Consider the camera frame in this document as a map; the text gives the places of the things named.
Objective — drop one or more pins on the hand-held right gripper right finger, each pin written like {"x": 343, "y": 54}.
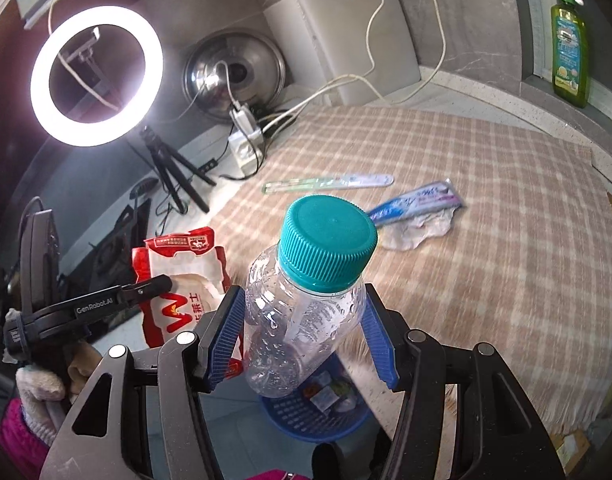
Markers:
{"x": 381, "y": 345}

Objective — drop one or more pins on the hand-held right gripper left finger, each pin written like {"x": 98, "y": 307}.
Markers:
{"x": 223, "y": 340}

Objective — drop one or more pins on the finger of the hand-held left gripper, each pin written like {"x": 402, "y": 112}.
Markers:
{"x": 146, "y": 288}

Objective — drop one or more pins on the red and white snack bag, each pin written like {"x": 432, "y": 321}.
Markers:
{"x": 176, "y": 305}

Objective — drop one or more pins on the round blue plastic basket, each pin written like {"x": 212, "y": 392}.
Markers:
{"x": 286, "y": 420}

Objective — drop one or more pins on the clear wrapper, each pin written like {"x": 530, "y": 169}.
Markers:
{"x": 416, "y": 232}

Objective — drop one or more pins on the clear bottle with teal cap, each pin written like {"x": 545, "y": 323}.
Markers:
{"x": 326, "y": 240}

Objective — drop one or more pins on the blue and white toothpaste tube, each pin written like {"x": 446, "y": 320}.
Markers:
{"x": 416, "y": 200}

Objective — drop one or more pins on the clear toothbrush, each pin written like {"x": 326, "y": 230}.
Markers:
{"x": 336, "y": 181}

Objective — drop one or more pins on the person's left hand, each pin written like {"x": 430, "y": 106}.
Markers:
{"x": 81, "y": 370}

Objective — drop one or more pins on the beige plaid cloth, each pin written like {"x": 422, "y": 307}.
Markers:
{"x": 486, "y": 285}

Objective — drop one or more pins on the black tripod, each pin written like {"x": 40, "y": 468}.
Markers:
{"x": 161, "y": 160}

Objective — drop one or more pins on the person's pink clothing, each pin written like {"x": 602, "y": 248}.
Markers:
{"x": 281, "y": 475}

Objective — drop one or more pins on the white power strip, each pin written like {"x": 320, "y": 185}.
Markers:
{"x": 246, "y": 157}

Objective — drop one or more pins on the white charger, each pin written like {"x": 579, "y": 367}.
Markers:
{"x": 243, "y": 120}

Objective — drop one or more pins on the steel pot lid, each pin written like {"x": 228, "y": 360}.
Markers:
{"x": 256, "y": 60}

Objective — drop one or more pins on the white cutting board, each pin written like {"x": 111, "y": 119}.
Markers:
{"x": 336, "y": 35}

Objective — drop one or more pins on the green dish soap bottle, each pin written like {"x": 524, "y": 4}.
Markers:
{"x": 568, "y": 60}

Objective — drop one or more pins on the window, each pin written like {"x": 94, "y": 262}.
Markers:
{"x": 538, "y": 20}

